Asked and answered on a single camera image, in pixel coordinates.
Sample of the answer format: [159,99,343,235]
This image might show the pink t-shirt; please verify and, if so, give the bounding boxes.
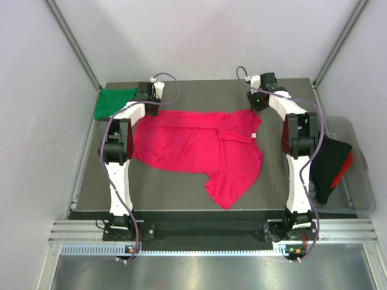
[133,109,264,210]

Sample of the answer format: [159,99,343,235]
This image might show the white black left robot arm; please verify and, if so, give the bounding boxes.
[94,77,164,241]

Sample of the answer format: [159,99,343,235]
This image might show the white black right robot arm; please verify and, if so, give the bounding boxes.
[244,72,324,239]

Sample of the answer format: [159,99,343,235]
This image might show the folded green t-shirt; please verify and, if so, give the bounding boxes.
[94,88,137,120]

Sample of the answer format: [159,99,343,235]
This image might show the black t-shirt in bin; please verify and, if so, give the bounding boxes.
[310,135,353,205]

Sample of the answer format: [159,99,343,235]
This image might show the red t-shirt in bin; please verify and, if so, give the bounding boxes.
[331,151,353,189]

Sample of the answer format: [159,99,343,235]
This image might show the clear plastic storage bin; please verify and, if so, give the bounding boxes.
[310,117,376,214]

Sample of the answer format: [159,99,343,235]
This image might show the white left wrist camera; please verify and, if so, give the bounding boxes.
[150,77,165,100]

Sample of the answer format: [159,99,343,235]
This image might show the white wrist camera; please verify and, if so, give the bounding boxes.
[245,75,261,89]
[150,77,165,100]

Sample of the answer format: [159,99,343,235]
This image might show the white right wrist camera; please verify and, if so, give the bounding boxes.
[245,75,261,89]

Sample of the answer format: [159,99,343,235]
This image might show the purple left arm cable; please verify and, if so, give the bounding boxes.
[100,71,182,262]

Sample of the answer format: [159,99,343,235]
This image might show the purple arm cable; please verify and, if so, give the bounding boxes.
[100,71,182,262]
[235,65,327,263]

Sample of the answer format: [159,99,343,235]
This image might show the left aluminium corner post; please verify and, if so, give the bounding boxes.
[43,0,102,90]

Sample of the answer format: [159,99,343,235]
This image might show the aluminium corner post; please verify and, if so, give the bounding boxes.
[312,0,370,89]
[43,0,102,90]

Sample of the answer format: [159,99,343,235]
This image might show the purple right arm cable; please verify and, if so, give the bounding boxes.
[235,65,327,263]

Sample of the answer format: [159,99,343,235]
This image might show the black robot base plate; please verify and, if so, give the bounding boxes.
[105,210,317,251]

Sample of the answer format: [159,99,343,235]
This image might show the right aluminium corner post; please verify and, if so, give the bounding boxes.
[312,0,370,89]

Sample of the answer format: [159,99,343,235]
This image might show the aluminium front frame rail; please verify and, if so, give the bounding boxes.
[48,219,379,243]

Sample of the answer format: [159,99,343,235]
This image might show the grey slotted cable duct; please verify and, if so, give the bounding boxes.
[60,243,306,257]

